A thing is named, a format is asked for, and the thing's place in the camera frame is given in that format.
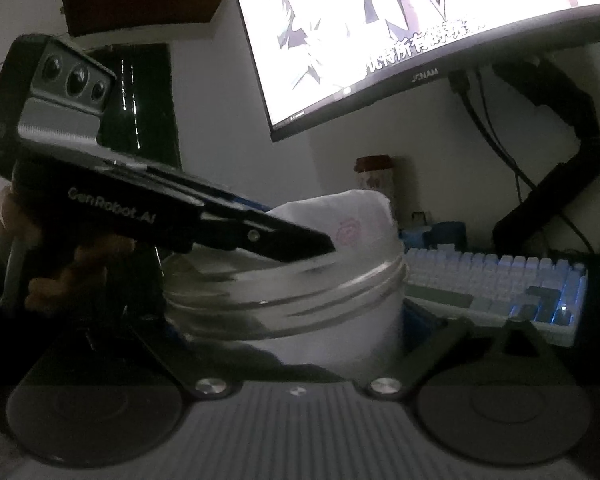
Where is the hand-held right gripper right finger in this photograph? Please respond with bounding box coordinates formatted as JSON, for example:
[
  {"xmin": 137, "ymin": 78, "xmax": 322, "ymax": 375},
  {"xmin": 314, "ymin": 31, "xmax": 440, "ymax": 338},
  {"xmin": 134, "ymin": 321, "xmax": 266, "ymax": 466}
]
[{"xmin": 362, "ymin": 304, "xmax": 561, "ymax": 401}]

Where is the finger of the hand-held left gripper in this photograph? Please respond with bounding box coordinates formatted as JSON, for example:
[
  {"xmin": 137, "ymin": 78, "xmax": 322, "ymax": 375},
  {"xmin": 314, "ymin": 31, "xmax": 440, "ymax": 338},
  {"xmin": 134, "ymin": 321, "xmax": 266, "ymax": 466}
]
[
  {"xmin": 192, "ymin": 205, "xmax": 337, "ymax": 264},
  {"xmin": 145, "ymin": 162, "xmax": 276, "ymax": 213}
]

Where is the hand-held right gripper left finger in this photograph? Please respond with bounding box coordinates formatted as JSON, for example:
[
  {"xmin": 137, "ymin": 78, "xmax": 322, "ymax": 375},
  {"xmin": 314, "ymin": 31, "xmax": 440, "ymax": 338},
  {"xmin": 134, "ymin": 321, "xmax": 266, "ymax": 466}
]
[{"xmin": 45, "ymin": 305, "xmax": 231, "ymax": 401}]

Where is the white paper tissue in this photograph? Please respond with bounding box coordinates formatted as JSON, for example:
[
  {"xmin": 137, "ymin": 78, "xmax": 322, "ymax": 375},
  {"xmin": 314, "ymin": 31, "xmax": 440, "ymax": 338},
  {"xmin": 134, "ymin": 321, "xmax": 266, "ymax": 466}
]
[{"xmin": 267, "ymin": 189, "xmax": 401, "ymax": 266}]

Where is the clear glass jar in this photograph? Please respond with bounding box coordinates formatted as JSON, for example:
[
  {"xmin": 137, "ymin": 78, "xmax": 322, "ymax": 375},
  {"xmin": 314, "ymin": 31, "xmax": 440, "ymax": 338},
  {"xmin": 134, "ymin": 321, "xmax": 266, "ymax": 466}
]
[{"xmin": 160, "ymin": 237, "xmax": 411, "ymax": 382}]

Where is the light blue container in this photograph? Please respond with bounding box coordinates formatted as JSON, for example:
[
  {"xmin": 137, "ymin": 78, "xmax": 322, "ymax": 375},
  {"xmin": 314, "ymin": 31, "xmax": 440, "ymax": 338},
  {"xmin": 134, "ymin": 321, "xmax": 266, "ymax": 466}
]
[{"xmin": 399, "ymin": 226, "xmax": 431, "ymax": 250}]

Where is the person's left hand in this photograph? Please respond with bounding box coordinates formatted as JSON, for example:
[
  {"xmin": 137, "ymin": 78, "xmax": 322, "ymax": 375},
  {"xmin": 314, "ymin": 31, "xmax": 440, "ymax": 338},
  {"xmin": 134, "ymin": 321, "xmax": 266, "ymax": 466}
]
[{"xmin": 0, "ymin": 186, "xmax": 137, "ymax": 312}]

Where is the white backlit keyboard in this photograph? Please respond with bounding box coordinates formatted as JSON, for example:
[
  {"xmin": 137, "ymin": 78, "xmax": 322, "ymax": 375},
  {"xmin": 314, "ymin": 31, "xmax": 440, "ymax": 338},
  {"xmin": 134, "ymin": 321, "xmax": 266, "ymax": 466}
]
[{"xmin": 402, "ymin": 245, "xmax": 589, "ymax": 347}]

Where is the patterned tumbler with red lid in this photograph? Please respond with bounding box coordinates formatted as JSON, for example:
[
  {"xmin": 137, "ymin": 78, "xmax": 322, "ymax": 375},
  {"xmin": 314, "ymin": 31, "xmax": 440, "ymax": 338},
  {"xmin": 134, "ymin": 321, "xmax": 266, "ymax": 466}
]
[{"xmin": 355, "ymin": 155, "xmax": 397, "ymax": 211}]

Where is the curved computer monitor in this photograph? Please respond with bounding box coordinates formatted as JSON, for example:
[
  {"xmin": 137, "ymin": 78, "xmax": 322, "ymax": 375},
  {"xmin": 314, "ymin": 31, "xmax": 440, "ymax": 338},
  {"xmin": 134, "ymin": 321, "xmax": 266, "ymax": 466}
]
[{"xmin": 235, "ymin": 0, "xmax": 600, "ymax": 143}]

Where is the brown wall shelf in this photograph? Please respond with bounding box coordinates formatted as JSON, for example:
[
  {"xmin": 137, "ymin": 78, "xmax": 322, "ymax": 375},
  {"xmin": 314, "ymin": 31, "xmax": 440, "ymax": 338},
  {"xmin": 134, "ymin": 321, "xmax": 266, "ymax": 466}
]
[{"xmin": 60, "ymin": 0, "xmax": 238, "ymax": 38}]

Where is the black monitor cable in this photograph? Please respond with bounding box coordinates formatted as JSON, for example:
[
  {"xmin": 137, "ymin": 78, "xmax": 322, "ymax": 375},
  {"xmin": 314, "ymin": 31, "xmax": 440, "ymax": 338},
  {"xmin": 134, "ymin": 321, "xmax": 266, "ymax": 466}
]
[
  {"xmin": 450, "ymin": 70, "xmax": 528, "ymax": 206},
  {"xmin": 475, "ymin": 67, "xmax": 597, "ymax": 254}
]

